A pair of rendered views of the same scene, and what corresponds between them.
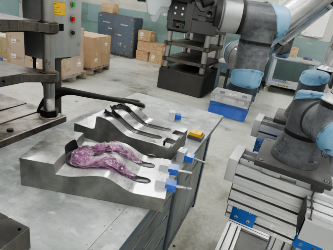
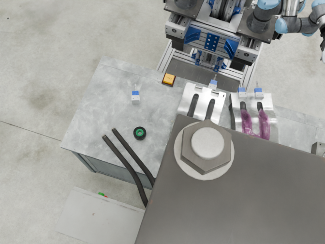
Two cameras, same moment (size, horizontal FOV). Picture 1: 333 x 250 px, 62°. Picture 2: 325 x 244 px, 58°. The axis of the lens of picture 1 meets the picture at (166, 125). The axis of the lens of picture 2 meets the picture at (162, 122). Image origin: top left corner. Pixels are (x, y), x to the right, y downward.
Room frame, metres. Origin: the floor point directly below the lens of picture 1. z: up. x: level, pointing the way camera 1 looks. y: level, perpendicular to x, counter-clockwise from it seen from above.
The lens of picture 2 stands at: (1.51, 0.81, 2.54)
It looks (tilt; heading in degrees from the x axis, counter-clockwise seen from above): 68 degrees down; 265
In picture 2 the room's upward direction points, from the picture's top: 3 degrees clockwise
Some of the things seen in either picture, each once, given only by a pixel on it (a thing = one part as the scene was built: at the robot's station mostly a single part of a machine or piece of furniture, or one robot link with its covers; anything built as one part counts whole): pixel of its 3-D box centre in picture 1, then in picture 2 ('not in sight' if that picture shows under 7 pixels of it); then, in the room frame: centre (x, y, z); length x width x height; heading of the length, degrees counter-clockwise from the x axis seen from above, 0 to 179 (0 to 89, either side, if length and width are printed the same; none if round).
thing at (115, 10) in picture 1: (110, 7); not in sight; (8.44, 2.11, 1.26); 0.42 x 0.33 x 0.29; 70
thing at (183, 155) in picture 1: (191, 158); (213, 82); (1.11, -0.14, 0.83); 0.13 x 0.05 x 0.05; 70
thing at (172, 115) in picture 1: (179, 116); (135, 93); (1.63, -0.07, 0.83); 0.13 x 0.05 x 0.05; 91
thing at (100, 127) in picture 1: (132, 127); (195, 123); (1.26, 0.17, 0.87); 0.50 x 0.26 x 0.14; 70
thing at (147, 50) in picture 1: (151, 46); not in sight; (8.05, 0.75, 0.42); 0.86 x 0.33 x 0.83; 70
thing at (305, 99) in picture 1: (312, 111); (268, 4); (0.82, -0.44, 1.20); 0.13 x 0.12 x 0.14; 2
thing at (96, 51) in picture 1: (76, 49); not in sight; (5.96, 2.16, 0.37); 1.20 x 0.82 x 0.74; 78
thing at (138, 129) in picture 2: not in sight; (140, 133); (1.60, 0.20, 0.82); 0.08 x 0.08 x 0.04
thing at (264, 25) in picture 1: (261, 22); (321, 10); (0.69, -0.18, 1.43); 0.11 x 0.08 x 0.09; 92
